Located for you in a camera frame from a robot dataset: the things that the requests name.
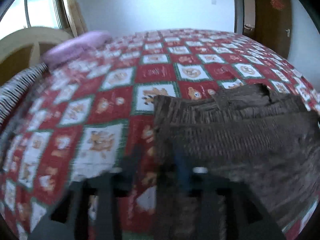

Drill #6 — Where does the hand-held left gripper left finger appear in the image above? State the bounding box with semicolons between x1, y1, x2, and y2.
30;145;141;240

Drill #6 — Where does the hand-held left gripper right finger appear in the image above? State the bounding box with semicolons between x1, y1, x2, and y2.
174;149;287;240

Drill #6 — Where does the brown knitted sweater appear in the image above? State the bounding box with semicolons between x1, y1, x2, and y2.
152;83;320;240

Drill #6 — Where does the red checkered printed bedspread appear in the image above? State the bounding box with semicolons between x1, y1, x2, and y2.
0;29;320;240

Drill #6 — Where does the folded pink blanket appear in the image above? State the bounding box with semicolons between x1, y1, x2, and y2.
41;30;113;70

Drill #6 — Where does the striped pillow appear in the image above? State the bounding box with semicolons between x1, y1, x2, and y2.
0;62;49;127

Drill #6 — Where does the cream and wood headboard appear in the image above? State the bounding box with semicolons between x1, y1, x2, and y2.
0;26;73;87

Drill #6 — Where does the beige patterned curtain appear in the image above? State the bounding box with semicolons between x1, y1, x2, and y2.
59;0;88;37

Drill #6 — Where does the brown wooden door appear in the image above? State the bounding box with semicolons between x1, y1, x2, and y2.
254;0;293;60

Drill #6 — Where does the window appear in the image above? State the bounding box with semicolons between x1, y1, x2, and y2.
0;0;63;40

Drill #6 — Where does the red paper door decoration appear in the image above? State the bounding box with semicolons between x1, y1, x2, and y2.
270;0;286;11

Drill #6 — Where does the dark wooden door frame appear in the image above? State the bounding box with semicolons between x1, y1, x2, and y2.
232;0;257;40

